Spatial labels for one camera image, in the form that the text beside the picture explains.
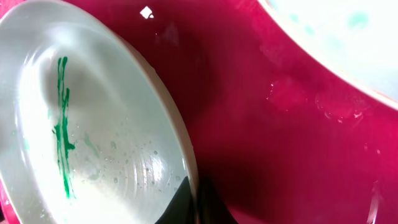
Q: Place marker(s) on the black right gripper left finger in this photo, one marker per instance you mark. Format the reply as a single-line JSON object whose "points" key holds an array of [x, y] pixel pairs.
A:
{"points": [[181, 207]]}

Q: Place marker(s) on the white plate top green stain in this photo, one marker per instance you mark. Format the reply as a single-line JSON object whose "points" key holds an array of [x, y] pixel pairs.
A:
{"points": [[355, 39]]}

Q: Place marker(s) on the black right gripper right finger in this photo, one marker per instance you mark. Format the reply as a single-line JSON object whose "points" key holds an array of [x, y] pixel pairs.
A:
{"points": [[211, 208]]}

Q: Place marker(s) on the white plate green stain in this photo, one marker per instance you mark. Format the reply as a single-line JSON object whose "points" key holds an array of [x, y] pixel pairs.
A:
{"points": [[89, 133], [355, 39]]}

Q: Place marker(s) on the red plastic tray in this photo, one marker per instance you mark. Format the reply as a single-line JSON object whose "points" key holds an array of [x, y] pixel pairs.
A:
{"points": [[282, 138]]}

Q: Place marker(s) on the white plate bottom green stain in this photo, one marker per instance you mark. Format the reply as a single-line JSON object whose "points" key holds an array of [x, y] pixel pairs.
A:
{"points": [[89, 133]]}

